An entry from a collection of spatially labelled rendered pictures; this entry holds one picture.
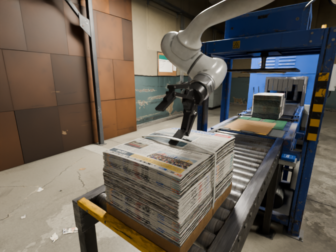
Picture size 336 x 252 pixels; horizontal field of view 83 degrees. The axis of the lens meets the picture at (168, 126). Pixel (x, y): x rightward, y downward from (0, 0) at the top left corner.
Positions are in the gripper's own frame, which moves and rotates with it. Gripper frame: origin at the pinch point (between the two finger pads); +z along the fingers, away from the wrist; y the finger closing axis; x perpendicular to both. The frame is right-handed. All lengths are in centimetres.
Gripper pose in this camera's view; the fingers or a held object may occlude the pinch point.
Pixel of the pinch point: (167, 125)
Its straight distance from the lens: 58.7
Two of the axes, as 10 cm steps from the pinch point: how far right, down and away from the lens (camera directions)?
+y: 2.8, 7.7, 5.8
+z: -5.3, 6.2, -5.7
